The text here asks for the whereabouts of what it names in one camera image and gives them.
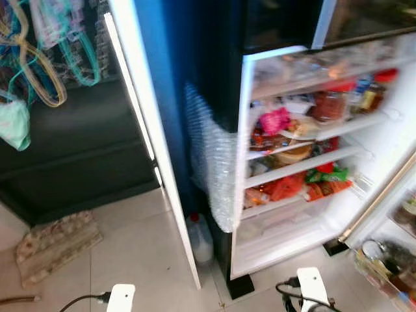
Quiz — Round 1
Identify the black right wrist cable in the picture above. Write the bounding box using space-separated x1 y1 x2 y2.
276 278 339 312

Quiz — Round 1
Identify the white fridge door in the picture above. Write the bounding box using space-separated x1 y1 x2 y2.
338 153 416 312

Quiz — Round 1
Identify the clear hanging plastic bag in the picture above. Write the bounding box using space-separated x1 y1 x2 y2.
29 0 85 49

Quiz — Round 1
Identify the tan looped hanger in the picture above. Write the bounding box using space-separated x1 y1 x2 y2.
0 13 67 108

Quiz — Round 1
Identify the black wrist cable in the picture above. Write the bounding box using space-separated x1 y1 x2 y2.
276 278 339 312
60 292 111 312

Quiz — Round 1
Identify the brown jar with red lid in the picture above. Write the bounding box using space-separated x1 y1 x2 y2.
364 68 398 111

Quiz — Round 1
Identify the jar with yellow lid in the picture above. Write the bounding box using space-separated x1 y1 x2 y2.
393 195 416 228

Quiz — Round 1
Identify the black cabinet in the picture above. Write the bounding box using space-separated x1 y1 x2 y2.
0 78 160 225

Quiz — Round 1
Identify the dark pouch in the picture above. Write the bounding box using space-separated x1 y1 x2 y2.
361 239 416 274

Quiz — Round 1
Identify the pink food packet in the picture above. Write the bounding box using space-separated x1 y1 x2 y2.
259 107 291 136

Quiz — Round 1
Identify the clear jug with red cap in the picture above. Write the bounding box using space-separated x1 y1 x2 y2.
187 211 214 264

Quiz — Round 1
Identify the flat orange food packet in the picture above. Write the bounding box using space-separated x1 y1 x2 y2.
305 180 353 201

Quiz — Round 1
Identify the amber bottle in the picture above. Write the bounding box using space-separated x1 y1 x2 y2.
383 273 416 309

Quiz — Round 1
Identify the light green plastic bag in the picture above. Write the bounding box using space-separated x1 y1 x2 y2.
0 97 31 151

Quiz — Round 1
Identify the large orange food packet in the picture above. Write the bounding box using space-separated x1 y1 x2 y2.
263 174 305 202

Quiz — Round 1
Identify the clear bubble wrap sheet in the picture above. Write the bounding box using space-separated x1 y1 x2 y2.
184 81 238 233

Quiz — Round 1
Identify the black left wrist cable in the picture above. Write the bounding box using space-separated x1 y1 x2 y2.
60 292 111 312

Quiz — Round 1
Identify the green food packet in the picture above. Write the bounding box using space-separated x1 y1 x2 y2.
305 164 350 184

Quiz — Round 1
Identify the bottle with blue cap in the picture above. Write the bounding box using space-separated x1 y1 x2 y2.
351 75 372 108

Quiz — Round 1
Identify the brown wooden stick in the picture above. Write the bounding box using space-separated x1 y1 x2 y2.
0 296 40 305

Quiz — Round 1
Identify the wide jar with red lid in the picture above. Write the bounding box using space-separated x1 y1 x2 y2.
312 81 348 123

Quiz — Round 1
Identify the tan round bowl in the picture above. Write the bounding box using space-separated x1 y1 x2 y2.
276 144 316 164

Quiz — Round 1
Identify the black fridge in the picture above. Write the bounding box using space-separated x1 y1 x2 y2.
185 0 416 300

